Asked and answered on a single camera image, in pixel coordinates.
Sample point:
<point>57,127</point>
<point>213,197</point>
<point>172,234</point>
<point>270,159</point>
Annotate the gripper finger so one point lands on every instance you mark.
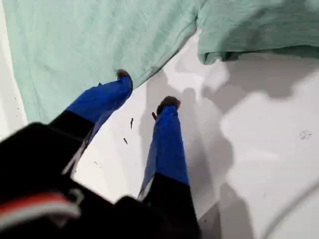
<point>99,102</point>
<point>167,139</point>

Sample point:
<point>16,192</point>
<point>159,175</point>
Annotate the pale green T-shirt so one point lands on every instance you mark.
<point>87,44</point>

